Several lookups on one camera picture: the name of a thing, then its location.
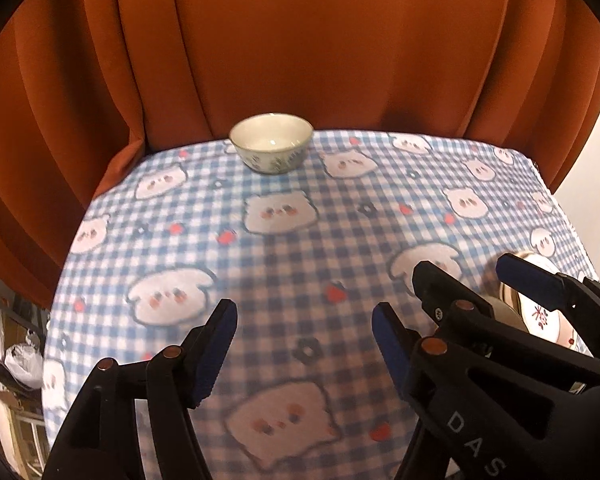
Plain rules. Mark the white plate red print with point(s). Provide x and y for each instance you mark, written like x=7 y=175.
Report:
x=540 y=320

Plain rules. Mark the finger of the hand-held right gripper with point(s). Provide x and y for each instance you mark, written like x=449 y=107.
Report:
x=530 y=275
x=505 y=385

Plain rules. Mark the white plastic bag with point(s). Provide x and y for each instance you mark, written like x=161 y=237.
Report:
x=25 y=365

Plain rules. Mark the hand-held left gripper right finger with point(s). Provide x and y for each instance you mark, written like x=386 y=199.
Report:
x=390 y=345

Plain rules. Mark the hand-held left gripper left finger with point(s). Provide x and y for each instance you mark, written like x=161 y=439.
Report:
x=215 y=355

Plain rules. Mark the orange curtain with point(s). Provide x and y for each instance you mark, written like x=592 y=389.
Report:
x=305 y=35

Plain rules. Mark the blue checked printed tablecloth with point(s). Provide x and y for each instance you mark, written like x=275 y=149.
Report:
x=290 y=250

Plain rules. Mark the white bowl blue floral pattern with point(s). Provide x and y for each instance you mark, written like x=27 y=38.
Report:
x=270 y=140

